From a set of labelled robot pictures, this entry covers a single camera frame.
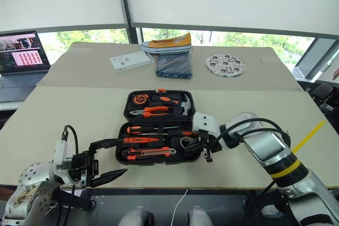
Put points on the orange black utility knife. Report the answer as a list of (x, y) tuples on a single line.
[(148, 153)]

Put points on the bystander bare hand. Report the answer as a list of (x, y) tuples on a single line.
[(336, 73)]

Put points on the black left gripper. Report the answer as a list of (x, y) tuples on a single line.
[(79, 163)]

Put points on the white flat cardboard box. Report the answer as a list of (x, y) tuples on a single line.
[(129, 60)]

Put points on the yellow canvas shoe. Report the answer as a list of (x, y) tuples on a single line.
[(169, 42)]

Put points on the black office chair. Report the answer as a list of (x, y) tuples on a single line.
[(325, 96)]

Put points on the dark window mullion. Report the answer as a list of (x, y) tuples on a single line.
[(127, 3)]

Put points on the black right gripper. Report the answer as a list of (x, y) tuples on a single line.
[(210, 144)]

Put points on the grey rounded shape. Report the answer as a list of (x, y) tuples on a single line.
[(135, 218), (200, 216)]

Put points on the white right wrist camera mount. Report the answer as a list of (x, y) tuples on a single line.
[(205, 122)]

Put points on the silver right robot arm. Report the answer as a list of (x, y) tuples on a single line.
[(267, 144)]

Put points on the black tool case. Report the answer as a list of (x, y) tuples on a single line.
[(156, 160)]

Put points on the orange black tape measure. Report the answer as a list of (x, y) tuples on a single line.
[(140, 99)]

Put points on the tape roll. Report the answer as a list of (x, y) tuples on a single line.
[(181, 143)]

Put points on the grey window sash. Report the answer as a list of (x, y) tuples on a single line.
[(312, 59)]

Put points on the orange voltage tester pen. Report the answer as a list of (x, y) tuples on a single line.
[(140, 140)]

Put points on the open grey laptop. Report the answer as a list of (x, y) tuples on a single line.
[(21, 51)]

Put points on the dark folded cloth in bag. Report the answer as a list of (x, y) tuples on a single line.
[(173, 64)]

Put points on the round perforated metal disc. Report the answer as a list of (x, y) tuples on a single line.
[(225, 66)]

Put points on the yellow tape strip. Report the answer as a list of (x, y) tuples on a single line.
[(310, 136)]

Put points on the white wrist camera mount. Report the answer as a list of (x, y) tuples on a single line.
[(59, 157), (205, 122)]

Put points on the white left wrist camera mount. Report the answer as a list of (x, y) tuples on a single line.
[(59, 157)]

